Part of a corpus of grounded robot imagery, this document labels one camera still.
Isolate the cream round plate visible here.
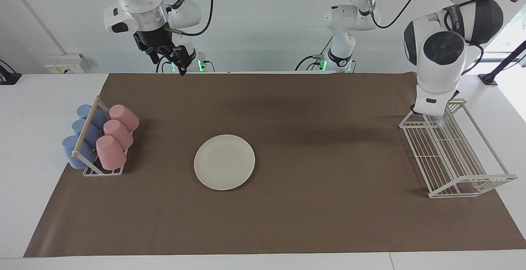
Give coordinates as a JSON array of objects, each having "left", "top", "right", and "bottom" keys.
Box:
[{"left": 194, "top": 134, "right": 256, "bottom": 191}]

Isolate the pink plastic cup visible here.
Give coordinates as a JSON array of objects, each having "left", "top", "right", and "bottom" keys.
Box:
[
  {"left": 109, "top": 104, "right": 140, "bottom": 133},
  {"left": 96, "top": 135, "right": 127, "bottom": 171},
  {"left": 103, "top": 120, "right": 134, "bottom": 150}
]

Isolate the black angled stand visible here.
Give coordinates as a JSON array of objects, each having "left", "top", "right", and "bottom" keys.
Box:
[{"left": 478, "top": 40, "right": 526, "bottom": 85}]

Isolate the blue plastic cup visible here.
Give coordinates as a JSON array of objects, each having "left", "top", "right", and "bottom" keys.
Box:
[
  {"left": 76, "top": 104, "right": 109, "bottom": 129},
  {"left": 72, "top": 119, "right": 103, "bottom": 147},
  {"left": 62, "top": 135, "right": 98, "bottom": 169}
]

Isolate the cup rack with wooden bar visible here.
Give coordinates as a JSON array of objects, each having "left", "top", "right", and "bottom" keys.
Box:
[{"left": 71, "top": 95, "right": 134, "bottom": 177}]

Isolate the brown table mat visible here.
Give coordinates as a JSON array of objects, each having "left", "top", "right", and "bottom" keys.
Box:
[{"left": 23, "top": 73, "right": 526, "bottom": 258}]

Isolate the black right base cable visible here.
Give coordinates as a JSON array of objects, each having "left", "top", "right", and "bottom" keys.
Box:
[{"left": 155, "top": 53, "right": 174, "bottom": 73}]

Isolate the black base cable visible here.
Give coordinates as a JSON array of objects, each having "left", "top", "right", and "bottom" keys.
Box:
[
  {"left": 155, "top": 53, "right": 174, "bottom": 73},
  {"left": 295, "top": 36, "right": 333, "bottom": 72}
]

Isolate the white wire dish rack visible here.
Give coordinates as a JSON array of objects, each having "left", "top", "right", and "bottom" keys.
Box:
[{"left": 399, "top": 99, "right": 517, "bottom": 198}]

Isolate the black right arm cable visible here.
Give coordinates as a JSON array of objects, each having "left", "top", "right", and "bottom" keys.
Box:
[{"left": 166, "top": 0, "right": 215, "bottom": 37}]

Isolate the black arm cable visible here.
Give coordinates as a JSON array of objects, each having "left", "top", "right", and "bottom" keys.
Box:
[
  {"left": 367, "top": 0, "right": 519, "bottom": 75},
  {"left": 166, "top": 0, "right": 215, "bottom": 37}
]

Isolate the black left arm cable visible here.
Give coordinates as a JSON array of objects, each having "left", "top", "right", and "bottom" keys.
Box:
[{"left": 367, "top": 0, "right": 519, "bottom": 75}]

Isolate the white wall power outlet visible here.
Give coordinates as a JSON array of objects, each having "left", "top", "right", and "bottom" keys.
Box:
[{"left": 44, "top": 54, "right": 86, "bottom": 74}]

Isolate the black left base cable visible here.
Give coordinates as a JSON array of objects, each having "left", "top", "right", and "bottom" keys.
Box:
[{"left": 295, "top": 36, "right": 333, "bottom": 72}]

